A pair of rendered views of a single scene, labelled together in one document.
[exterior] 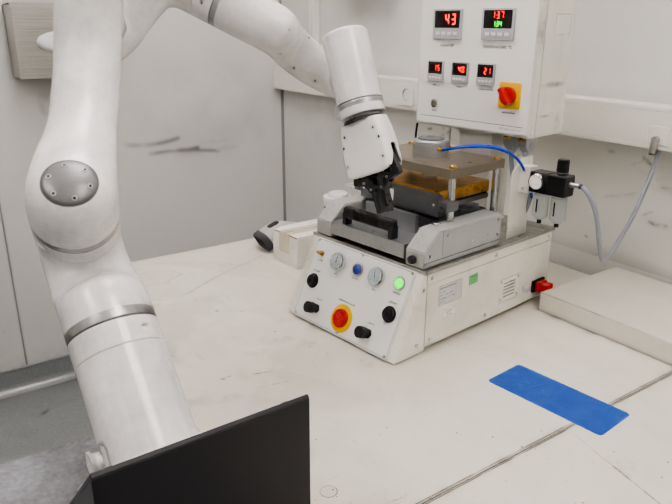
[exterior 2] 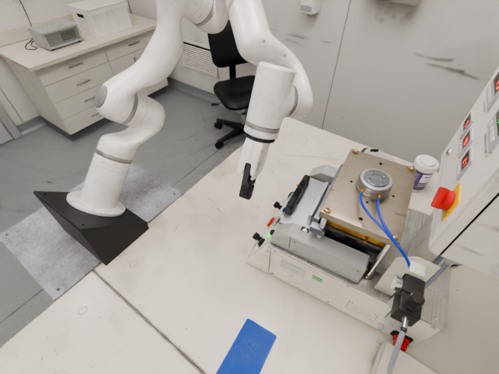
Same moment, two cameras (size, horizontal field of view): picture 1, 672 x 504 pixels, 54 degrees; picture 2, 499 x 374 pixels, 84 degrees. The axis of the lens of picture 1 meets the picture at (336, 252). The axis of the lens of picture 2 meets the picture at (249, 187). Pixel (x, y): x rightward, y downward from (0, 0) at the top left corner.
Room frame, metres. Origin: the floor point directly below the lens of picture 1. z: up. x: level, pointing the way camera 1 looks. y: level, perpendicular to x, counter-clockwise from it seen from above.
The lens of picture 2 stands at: (1.00, -0.57, 1.62)
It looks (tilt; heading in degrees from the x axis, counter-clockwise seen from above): 46 degrees down; 71
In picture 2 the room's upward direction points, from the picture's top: straight up
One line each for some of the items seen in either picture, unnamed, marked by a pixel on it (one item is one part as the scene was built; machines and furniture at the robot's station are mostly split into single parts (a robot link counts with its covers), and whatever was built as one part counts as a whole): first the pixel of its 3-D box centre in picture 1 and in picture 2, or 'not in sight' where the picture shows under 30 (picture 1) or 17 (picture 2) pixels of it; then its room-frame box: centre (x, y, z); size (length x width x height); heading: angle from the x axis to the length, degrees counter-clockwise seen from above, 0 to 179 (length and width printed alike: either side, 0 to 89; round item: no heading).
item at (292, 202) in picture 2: (369, 221); (298, 194); (1.33, -0.07, 0.99); 0.15 x 0.02 x 0.04; 41
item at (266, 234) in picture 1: (286, 232); (382, 159); (1.89, 0.15, 0.79); 0.20 x 0.08 x 0.08; 125
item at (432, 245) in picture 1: (453, 238); (314, 247); (1.30, -0.24, 0.96); 0.26 x 0.05 x 0.07; 131
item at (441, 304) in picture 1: (427, 272); (341, 249); (1.43, -0.21, 0.84); 0.53 x 0.37 x 0.17; 131
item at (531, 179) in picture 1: (547, 191); (401, 300); (1.37, -0.45, 1.05); 0.15 x 0.05 x 0.15; 41
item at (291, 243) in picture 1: (311, 242); not in sight; (1.78, 0.07, 0.80); 0.19 x 0.13 x 0.09; 125
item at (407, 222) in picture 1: (413, 218); (340, 214); (1.42, -0.17, 0.97); 0.30 x 0.22 x 0.08; 131
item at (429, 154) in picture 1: (445, 165); (379, 205); (1.46, -0.25, 1.08); 0.31 x 0.24 x 0.13; 41
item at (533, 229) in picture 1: (435, 230); (364, 234); (1.48, -0.23, 0.93); 0.46 x 0.35 x 0.01; 131
